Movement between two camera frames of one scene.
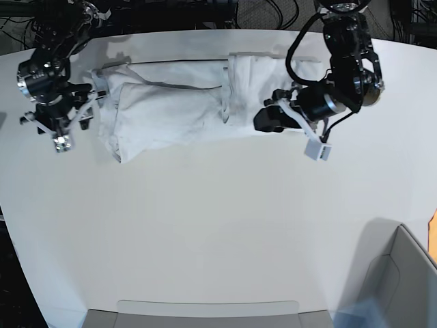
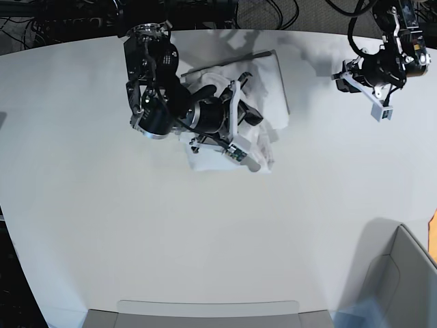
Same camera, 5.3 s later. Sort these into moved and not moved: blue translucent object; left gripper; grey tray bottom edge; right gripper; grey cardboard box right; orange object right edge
Moved: right gripper; left gripper
Not moved: grey tray bottom edge; orange object right edge; blue translucent object; grey cardboard box right
